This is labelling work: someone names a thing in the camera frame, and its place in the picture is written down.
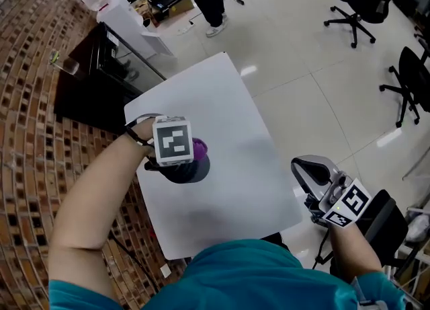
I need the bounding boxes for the grey shoulder strap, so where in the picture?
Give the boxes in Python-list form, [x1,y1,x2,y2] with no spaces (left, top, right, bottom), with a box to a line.
[351,276,380,310]

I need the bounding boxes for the white table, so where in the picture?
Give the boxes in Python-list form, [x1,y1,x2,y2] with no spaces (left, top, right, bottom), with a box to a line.
[124,52,303,261]

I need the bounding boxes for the black office chair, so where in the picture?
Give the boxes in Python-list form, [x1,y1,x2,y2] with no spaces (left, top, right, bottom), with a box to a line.
[312,189,409,276]
[379,46,430,128]
[324,0,394,49]

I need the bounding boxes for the person's left forearm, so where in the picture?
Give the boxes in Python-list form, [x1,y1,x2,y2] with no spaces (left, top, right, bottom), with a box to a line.
[48,122,155,298]

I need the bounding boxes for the black thermos jug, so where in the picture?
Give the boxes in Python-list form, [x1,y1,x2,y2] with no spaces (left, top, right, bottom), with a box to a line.
[144,153,211,184]

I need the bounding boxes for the black wristband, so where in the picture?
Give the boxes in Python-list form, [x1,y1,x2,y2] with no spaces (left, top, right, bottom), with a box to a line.
[126,113,162,148]

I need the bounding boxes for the black cabinet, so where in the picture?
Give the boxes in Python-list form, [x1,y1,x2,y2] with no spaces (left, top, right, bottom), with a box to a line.
[53,22,167,134]

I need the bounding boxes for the white power strip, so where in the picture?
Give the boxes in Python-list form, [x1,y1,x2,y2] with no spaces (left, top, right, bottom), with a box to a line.
[177,21,196,36]

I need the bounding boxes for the cardboard box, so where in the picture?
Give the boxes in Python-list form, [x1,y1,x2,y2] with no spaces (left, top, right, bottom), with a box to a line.
[147,0,196,22]

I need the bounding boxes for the purple cloth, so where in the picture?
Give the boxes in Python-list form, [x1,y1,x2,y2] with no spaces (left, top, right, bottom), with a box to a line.
[191,138,209,161]

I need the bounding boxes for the clear glass bottle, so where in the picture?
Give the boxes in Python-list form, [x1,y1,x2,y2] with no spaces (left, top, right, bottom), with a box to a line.
[49,51,81,76]

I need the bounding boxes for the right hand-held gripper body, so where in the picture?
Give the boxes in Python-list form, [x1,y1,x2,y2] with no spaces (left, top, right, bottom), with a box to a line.
[304,169,372,228]

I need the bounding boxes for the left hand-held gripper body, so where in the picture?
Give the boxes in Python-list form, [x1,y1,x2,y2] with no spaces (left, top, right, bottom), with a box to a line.
[144,116,196,171]

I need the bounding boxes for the person's teal shirt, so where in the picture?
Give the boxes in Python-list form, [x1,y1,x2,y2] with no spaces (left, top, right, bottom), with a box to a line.
[48,239,409,310]

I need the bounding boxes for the person's right forearm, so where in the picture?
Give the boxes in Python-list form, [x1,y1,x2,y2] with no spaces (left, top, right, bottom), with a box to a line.
[327,221,384,282]

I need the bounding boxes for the white plastic bag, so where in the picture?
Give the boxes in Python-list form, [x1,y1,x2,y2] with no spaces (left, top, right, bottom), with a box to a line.
[404,212,430,242]

